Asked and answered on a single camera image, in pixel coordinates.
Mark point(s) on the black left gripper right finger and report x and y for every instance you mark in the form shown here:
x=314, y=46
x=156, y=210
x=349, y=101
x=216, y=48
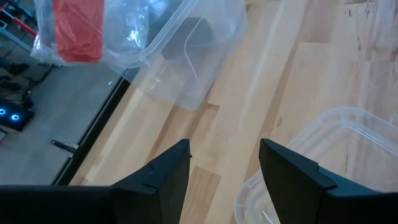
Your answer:
x=311, y=202

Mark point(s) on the metal clamp bracket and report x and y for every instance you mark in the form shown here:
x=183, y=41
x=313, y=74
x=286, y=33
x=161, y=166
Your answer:
x=65, y=146

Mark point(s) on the black table edge frame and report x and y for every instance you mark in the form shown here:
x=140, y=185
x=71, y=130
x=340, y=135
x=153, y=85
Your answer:
x=93, y=130

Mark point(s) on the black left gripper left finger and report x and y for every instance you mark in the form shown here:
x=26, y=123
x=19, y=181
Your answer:
x=140, y=202

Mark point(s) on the clear shallow plastic container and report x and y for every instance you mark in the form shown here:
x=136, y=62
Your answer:
x=357, y=140

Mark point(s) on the clear plastic storage bin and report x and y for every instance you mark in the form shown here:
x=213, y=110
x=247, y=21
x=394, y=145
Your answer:
x=202, y=77

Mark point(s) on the red elastic bandage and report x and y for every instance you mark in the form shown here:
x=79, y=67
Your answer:
x=77, y=31

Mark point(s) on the clear plastic bag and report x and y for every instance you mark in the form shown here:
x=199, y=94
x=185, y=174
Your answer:
x=124, y=31

